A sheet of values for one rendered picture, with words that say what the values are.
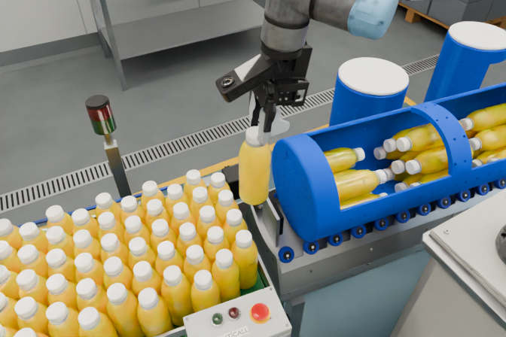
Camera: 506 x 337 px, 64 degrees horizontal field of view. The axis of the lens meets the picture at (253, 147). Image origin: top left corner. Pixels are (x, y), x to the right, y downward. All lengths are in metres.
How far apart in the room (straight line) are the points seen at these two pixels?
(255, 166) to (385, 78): 0.99
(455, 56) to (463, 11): 2.30
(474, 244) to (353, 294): 1.28
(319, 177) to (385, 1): 0.50
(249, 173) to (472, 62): 1.50
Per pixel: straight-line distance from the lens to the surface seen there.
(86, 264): 1.03
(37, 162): 3.11
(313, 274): 1.23
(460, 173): 1.22
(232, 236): 1.07
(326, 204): 0.99
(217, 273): 1.00
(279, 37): 0.67
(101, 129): 1.22
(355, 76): 1.70
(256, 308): 0.89
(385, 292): 2.27
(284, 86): 0.72
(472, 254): 1.00
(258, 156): 0.82
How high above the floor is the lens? 1.91
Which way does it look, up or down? 42 degrees down
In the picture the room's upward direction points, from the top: straight up
